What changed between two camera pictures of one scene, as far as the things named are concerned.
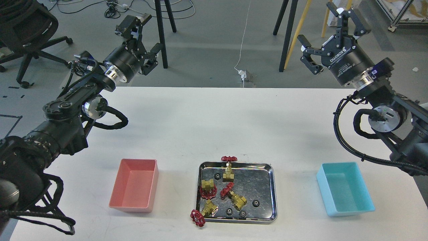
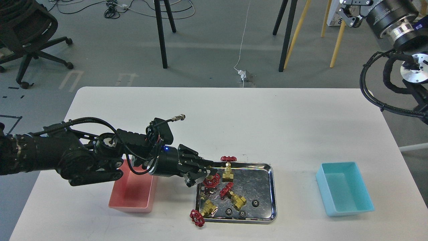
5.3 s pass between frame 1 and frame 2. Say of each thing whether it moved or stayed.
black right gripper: moved
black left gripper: moved
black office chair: stayed
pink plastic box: stayed
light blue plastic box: stayed
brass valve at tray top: stayed
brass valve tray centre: stayed
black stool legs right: stayed
